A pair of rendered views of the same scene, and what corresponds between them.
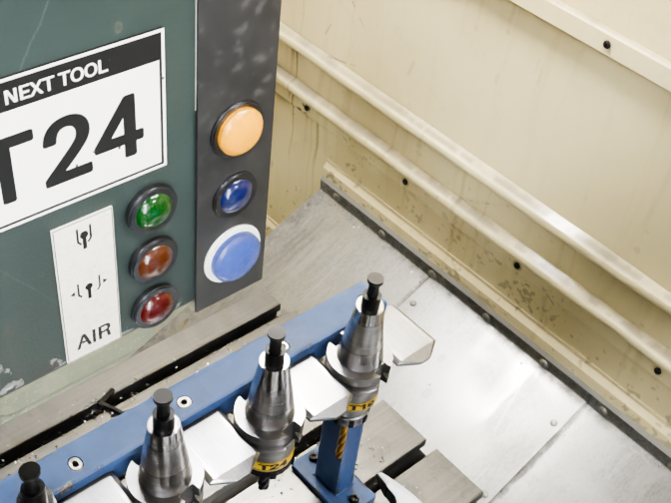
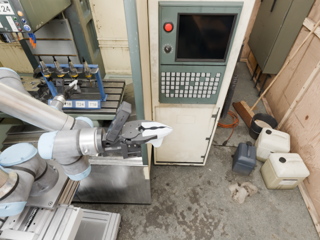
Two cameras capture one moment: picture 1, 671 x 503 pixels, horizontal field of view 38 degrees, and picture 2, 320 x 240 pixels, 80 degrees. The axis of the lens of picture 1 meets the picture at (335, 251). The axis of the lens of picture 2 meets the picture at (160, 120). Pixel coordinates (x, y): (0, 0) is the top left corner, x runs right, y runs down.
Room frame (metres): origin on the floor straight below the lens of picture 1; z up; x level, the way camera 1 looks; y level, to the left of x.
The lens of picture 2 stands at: (0.17, -1.40, 1.98)
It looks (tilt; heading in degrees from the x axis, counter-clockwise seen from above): 45 degrees down; 48
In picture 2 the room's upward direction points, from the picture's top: straight up
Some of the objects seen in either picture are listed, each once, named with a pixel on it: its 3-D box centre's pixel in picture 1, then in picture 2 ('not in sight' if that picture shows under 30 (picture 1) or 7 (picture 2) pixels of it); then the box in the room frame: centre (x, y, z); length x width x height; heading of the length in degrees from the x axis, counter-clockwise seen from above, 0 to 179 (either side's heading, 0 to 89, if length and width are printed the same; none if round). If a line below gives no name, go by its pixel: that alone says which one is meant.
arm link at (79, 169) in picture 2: not in sight; (76, 158); (0.20, -0.96, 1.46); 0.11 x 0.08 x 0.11; 56
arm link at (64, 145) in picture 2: not in sight; (64, 144); (0.19, -0.97, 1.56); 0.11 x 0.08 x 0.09; 146
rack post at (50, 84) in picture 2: not in sight; (50, 83); (0.38, 0.27, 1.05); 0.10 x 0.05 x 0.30; 47
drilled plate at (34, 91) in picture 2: not in sight; (28, 85); (0.24, 0.52, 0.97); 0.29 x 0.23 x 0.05; 137
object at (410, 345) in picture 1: (400, 338); (94, 71); (0.66, -0.08, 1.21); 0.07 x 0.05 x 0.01; 47
